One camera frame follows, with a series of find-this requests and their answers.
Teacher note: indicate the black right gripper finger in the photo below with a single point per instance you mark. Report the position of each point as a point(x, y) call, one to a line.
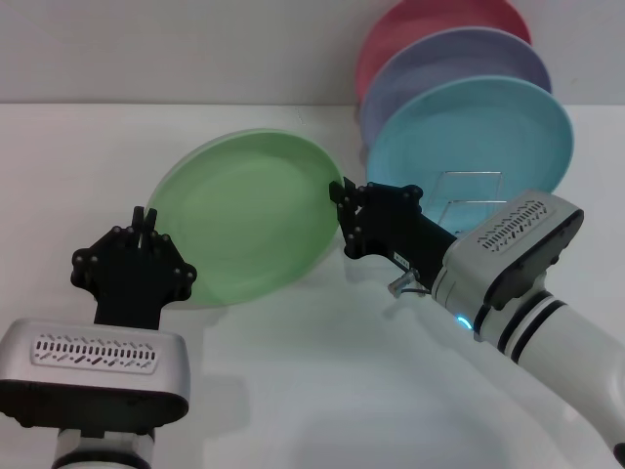
point(390, 193)
point(349, 229)

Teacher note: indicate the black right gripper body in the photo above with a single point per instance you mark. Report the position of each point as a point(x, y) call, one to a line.
point(400, 234)

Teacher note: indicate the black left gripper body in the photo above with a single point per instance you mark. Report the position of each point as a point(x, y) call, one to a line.
point(132, 281)

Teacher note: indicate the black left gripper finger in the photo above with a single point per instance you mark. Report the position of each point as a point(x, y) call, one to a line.
point(151, 225)
point(139, 225)

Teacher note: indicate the green round plate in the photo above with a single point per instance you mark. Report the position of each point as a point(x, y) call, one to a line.
point(249, 220)

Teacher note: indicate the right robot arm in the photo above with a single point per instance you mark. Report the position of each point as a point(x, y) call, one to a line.
point(561, 342)

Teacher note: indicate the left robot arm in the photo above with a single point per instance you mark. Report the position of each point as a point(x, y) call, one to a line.
point(97, 449)

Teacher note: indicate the light blue round plate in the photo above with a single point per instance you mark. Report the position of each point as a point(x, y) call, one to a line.
point(464, 132)

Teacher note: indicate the purple round plate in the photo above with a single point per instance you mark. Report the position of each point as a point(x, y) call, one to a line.
point(415, 73)

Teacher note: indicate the red round plate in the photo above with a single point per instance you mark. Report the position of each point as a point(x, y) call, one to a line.
point(390, 39)

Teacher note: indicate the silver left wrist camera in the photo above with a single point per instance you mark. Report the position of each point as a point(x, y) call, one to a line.
point(93, 361)

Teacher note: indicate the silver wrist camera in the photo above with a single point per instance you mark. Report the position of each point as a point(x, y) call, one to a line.
point(93, 361)
point(515, 237)

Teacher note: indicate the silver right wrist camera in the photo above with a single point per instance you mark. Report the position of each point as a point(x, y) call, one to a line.
point(515, 237)

